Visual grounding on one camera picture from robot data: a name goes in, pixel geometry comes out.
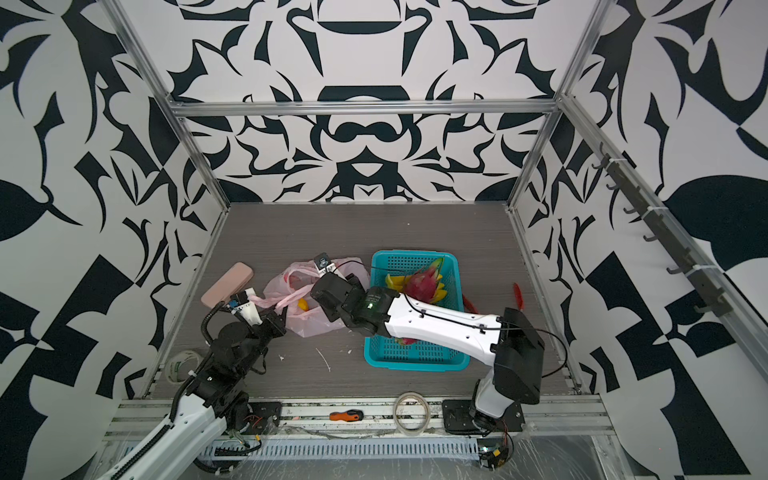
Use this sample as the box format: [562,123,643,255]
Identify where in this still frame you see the yellow banana bunch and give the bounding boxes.
[385,274,447,304]

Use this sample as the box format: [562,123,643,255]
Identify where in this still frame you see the pink case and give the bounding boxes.
[201,262,254,308]

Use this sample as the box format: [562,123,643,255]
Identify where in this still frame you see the orange handled screwdriver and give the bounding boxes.
[329,409,364,423]

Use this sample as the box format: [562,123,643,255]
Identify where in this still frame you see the white cable duct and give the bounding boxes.
[199,437,479,461]

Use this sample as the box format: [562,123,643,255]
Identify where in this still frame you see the black hook rack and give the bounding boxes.
[594,151,734,317]

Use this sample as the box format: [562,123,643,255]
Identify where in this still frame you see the red kitchen tongs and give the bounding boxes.
[462,283,525,314]

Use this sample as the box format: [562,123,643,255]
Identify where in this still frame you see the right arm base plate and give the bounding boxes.
[441,399,526,435]

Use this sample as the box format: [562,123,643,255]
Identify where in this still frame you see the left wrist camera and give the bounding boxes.
[226,288,262,326]

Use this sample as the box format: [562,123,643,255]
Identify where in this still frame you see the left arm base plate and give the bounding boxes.
[233,401,283,435]

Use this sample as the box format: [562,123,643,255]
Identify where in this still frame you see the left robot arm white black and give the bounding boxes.
[102,301,287,479]

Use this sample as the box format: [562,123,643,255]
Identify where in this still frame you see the green circuit board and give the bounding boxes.
[478,437,515,471]

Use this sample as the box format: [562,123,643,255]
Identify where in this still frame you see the pink plastic bag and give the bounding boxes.
[249,257,370,338]

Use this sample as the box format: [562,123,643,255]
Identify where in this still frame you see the clear tape roll front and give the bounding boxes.
[392,392,432,437]

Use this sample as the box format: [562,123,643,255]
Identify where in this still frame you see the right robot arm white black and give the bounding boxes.
[310,273,558,430]

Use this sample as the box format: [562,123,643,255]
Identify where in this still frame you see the tape roll left side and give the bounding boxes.
[163,350,203,385]

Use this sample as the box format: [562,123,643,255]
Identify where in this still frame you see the teal plastic basket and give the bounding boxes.
[364,250,470,373]

